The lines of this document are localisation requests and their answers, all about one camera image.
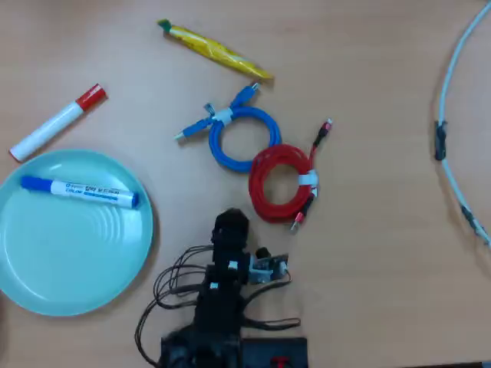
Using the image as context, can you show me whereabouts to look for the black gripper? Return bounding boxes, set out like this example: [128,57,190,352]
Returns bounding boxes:
[209,209,252,285]

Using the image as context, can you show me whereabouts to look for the blue capped white marker pen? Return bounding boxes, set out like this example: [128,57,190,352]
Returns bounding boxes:
[19,175,140,210]

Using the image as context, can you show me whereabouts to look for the light blue plate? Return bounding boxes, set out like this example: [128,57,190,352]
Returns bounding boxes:
[0,149,155,317]

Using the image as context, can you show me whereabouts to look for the yellow snack packet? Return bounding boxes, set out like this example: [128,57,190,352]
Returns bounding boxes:
[156,18,275,81]

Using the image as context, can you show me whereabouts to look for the red capped white marker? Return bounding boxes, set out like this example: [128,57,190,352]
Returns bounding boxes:
[8,83,109,163]

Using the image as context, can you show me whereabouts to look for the coiled red cable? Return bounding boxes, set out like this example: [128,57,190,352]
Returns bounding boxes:
[248,117,334,235]

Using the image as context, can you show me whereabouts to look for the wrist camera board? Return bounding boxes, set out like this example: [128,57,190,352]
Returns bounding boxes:
[248,247,291,286]

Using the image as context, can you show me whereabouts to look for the coiled blue cable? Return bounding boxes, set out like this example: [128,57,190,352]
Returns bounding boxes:
[173,81,283,174]

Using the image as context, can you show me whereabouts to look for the black robot wires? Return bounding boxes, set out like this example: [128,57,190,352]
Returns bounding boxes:
[133,245,302,366]

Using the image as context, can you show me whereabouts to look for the white cable tie wrap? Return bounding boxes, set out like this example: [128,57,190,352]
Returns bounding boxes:
[298,171,320,189]
[215,108,236,126]

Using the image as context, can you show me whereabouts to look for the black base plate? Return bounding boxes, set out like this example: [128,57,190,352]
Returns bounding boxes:
[241,337,309,368]

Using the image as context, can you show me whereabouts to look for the black sleeve on white cable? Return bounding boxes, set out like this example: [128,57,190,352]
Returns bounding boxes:
[433,120,449,162]

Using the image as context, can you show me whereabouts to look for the long white cable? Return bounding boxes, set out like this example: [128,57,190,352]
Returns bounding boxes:
[434,0,491,248]

